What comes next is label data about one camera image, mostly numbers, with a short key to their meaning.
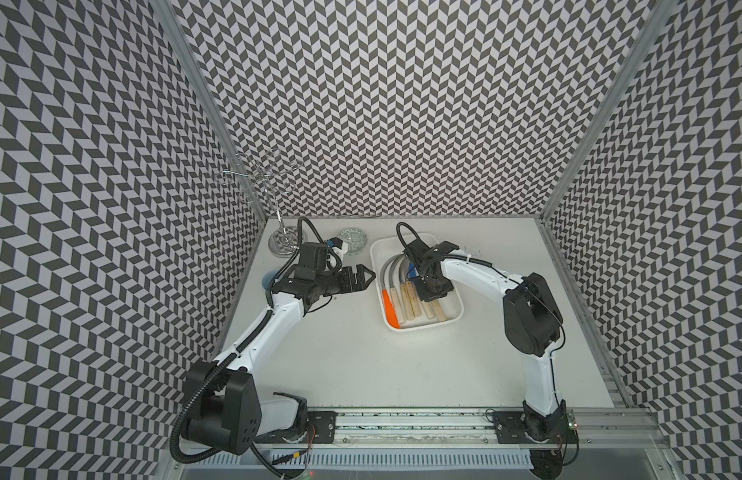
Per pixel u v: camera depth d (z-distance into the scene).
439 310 0.89
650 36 0.69
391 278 1.01
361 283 0.72
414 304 0.94
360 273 0.74
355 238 1.09
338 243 0.76
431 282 0.78
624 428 0.77
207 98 0.86
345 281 0.72
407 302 0.94
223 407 0.40
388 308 0.94
